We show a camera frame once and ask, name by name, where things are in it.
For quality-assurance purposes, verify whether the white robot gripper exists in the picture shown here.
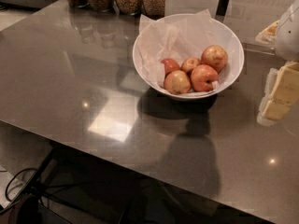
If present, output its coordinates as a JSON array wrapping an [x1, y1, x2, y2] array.
[[255, 0, 299, 126]]

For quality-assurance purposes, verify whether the white ceramic bowl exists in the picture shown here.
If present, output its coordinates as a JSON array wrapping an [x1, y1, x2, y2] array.
[[132, 13, 246, 102]]

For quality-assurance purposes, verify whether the red apple back right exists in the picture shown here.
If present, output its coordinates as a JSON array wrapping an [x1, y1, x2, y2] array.
[[201, 45, 228, 73]]

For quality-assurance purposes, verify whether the red apple front right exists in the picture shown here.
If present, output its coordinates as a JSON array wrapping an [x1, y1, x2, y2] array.
[[191, 64, 219, 92]]

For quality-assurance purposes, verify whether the small apple middle back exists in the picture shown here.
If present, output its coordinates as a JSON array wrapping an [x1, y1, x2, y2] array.
[[180, 57, 201, 74]]

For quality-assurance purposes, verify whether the yellowish apple front left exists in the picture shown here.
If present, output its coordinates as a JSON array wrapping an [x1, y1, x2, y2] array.
[[164, 70, 191, 94]]

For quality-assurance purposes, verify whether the dark red apple left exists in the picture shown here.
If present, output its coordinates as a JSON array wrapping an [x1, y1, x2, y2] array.
[[161, 58, 180, 75]]

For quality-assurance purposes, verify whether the white paper liner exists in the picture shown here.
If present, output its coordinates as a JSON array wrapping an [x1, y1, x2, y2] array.
[[136, 8, 238, 98]]

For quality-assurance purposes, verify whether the black floor cable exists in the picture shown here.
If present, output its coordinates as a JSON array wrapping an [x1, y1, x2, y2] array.
[[4, 167, 37, 203]]

